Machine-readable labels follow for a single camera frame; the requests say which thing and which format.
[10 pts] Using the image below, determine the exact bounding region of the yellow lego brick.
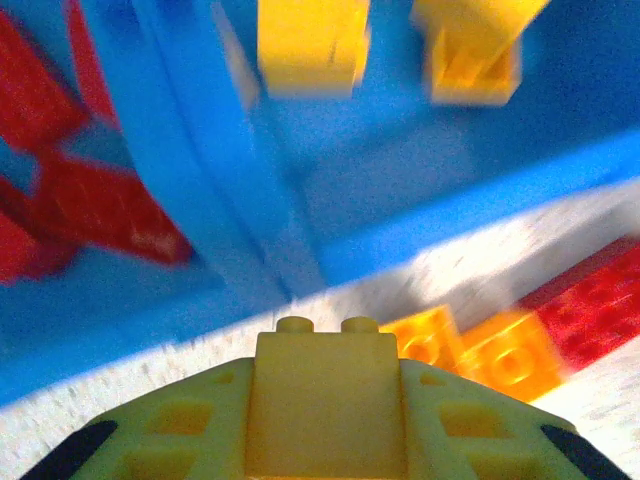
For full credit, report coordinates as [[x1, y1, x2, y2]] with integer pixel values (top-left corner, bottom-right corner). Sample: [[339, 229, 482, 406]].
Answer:
[[409, 0, 551, 106], [257, 0, 371, 99], [244, 314, 411, 480]]

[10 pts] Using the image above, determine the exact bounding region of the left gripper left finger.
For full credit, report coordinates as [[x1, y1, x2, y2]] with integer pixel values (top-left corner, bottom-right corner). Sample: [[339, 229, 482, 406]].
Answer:
[[19, 357, 256, 480]]

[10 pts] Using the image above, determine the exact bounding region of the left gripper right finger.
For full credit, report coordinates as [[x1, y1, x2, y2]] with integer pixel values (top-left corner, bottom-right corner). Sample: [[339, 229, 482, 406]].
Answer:
[[398, 359, 632, 480]]

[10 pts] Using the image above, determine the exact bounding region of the blue divided sorting tray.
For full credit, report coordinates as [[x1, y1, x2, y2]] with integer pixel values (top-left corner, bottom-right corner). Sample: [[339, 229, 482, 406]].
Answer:
[[0, 0, 640, 406]]

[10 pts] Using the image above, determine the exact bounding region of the orange lego brick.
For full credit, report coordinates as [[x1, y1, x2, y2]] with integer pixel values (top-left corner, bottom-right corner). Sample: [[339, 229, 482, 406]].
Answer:
[[379, 305, 466, 374], [457, 309, 569, 401]]

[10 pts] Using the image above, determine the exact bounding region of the red lego brick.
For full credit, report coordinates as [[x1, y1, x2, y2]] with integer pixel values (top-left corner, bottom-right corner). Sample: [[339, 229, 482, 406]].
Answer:
[[517, 234, 640, 374], [0, 7, 124, 151], [29, 149, 196, 266], [0, 179, 76, 286]]

